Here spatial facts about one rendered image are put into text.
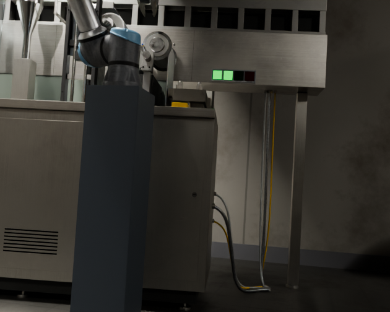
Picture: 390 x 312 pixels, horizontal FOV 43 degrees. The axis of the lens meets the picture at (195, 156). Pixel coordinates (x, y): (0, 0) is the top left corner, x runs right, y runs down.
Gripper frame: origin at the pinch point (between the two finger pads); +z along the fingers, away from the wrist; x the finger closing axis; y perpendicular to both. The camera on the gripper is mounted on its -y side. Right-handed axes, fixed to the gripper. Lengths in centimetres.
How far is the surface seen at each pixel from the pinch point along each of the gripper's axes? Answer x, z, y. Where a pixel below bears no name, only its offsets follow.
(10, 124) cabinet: 58, 29, -50
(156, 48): -2.4, 18.8, 0.3
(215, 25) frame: -29, 30, 41
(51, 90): 63, 57, 9
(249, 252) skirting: -61, 208, 7
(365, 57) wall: -141, 101, 119
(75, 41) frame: 35.9, 11.4, -7.1
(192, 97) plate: -22.0, 32.9, -19.3
